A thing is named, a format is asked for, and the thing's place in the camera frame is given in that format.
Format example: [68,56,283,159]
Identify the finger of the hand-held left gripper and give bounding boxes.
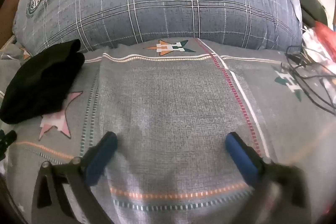
[0,130,17,161]

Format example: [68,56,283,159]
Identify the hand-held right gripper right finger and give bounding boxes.
[225,132,313,224]

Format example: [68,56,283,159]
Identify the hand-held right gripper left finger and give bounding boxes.
[31,131,118,224]

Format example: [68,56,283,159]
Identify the black pants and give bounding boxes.
[0,39,85,125]

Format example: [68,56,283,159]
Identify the grey star-print bed sheet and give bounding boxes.
[0,38,336,224]

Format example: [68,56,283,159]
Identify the brown wooden headboard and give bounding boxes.
[0,0,24,48]

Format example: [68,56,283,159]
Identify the white plastic bag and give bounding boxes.
[302,21,336,98]

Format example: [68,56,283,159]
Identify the black cable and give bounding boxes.
[281,44,336,115]

